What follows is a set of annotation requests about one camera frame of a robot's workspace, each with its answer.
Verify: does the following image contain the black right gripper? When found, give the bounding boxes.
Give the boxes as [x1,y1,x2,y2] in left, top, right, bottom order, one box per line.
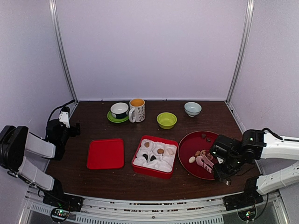
[213,155,245,182]

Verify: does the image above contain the pink tongs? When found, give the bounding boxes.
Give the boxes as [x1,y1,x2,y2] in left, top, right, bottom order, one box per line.
[196,150,214,173]

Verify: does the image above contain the white spiral chocolate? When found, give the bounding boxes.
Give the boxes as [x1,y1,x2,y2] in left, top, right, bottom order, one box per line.
[189,156,196,163]

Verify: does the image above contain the red tin lid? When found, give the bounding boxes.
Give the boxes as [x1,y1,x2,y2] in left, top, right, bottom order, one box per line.
[86,139,125,170]

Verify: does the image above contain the light brown chocolate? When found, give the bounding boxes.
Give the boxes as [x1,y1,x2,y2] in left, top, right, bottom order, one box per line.
[157,148,164,154]

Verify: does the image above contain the red tin box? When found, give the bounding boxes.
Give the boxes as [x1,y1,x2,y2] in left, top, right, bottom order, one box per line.
[131,135,178,179]

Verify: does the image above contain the dark textured chocolate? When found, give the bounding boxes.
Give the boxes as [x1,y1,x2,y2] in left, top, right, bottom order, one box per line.
[150,155,157,161]

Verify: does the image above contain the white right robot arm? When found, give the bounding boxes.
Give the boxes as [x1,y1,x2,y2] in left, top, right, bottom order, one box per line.
[210,128,299,206]

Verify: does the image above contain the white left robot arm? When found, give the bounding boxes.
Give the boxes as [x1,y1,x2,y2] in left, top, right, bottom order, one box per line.
[0,119,80,207]

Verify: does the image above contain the round red tray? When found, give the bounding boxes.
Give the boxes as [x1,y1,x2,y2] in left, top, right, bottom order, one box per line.
[178,131,218,180]

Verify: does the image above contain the green saucer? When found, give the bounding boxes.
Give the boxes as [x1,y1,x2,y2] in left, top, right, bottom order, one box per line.
[107,109,130,123]

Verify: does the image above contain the pale blue ceramic bowl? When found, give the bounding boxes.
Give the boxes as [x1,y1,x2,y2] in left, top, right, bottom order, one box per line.
[184,102,202,117]

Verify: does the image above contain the white dark-banded cup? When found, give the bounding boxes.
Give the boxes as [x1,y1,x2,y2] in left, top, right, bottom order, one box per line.
[110,102,129,119]

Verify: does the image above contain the lime green bowl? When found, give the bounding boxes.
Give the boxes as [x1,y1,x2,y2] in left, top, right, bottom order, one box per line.
[157,112,177,130]

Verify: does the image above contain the patterned mug yellow inside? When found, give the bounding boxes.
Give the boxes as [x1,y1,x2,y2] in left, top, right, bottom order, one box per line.
[128,98,145,123]

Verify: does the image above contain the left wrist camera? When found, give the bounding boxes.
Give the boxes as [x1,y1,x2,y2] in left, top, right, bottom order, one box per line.
[59,106,70,128]

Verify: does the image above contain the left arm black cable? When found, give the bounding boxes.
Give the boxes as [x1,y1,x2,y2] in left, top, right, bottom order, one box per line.
[46,99,77,124]

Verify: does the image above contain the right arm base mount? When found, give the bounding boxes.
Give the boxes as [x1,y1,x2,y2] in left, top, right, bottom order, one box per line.
[223,192,263,222]

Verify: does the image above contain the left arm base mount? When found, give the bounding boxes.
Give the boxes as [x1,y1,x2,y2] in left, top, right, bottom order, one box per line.
[43,195,84,223]

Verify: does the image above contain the aluminium front rail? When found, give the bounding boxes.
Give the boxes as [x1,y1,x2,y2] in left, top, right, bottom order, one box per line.
[17,187,290,224]

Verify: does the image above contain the left aluminium frame post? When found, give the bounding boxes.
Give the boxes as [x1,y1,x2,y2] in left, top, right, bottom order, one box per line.
[49,0,78,104]

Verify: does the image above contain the aluminium frame post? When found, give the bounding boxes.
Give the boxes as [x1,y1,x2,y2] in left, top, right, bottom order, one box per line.
[226,0,255,105]
[49,0,78,104]

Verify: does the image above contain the right aluminium frame post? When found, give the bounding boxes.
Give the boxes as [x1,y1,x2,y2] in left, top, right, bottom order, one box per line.
[226,0,255,105]

